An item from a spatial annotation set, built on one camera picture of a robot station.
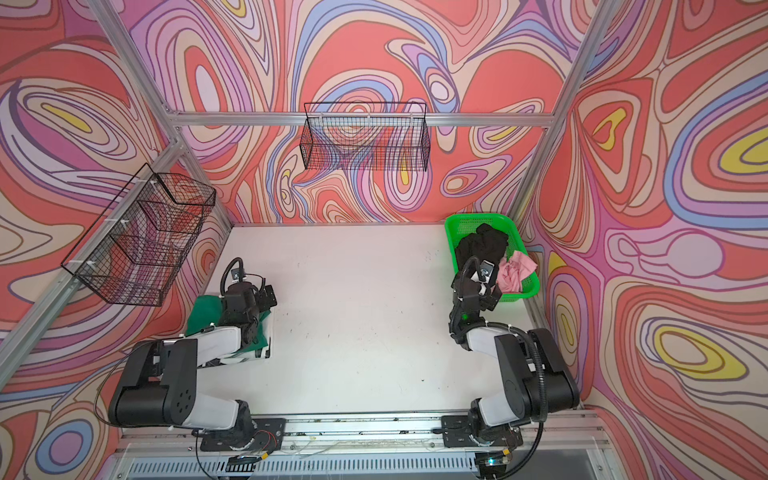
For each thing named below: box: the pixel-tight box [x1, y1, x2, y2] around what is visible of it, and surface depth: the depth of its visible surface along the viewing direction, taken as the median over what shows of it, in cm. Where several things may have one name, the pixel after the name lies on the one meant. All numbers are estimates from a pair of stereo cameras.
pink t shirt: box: [497, 250, 538, 294], surface depth 100 cm
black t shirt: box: [456, 223, 509, 271], surface depth 104 cm
